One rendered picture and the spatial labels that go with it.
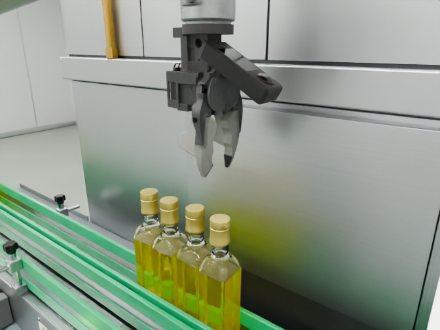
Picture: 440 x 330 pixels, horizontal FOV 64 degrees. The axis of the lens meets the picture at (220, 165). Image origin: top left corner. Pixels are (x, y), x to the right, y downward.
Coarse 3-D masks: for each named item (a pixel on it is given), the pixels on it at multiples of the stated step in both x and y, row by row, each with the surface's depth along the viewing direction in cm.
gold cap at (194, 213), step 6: (192, 204) 61; (198, 204) 61; (186, 210) 59; (192, 210) 59; (198, 210) 59; (204, 210) 60; (186, 216) 60; (192, 216) 59; (198, 216) 59; (204, 216) 60; (186, 222) 60; (192, 222) 59; (198, 222) 59; (204, 222) 61; (186, 228) 61; (192, 228) 60; (198, 228) 60; (204, 228) 61; (192, 234) 60
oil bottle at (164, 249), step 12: (156, 240) 65; (168, 240) 64; (180, 240) 64; (156, 252) 65; (168, 252) 63; (156, 264) 66; (168, 264) 64; (156, 276) 67; (168, 276) 65; (156, 288) 68; (168, 288) 66; (168, 300) 67
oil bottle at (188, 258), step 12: (204, 240) 64; (180, 252) 62; (192, 252) 60; (204, 252) 61; (180, 264) 62; (192, 264) 60; (180, 276) 63; (192, 276) 61; (180, 288) 64; (192, 288) 62; (180, 300) 65; (192, 300) 63; (192, 312) 64
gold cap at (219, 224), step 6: (216, 216) 57; (222, 216) 57; (228, 216) 57; (210, 222) 56; (216, 222) 55; (222, 222) 55; (228, 222) 56; (210, 228) 56; (216, 228) 55; (222, 228) 55; (228, 228) 56; (210, 234) 57; (216, 234) 56; (222, 234) 56; (228, 234) 56; (210, 240) 57; (216, 240) 56; (222, 240) 56; (228, 240) 57; (216, 246) 56; (222, 246) 56
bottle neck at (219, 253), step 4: (212, 248) 58; (216, 248) 57; (220, 248) 57; (224, 248) 57; (228, 248) 58; (212, 252) 58; (216, 252) 57; (220, 252) 57; (224, 252) 57; (228, 252) 58; (212, 256) 58; (216, 256) 57; (220, 256) 57; (224, 256) 57; (228, 256) 58
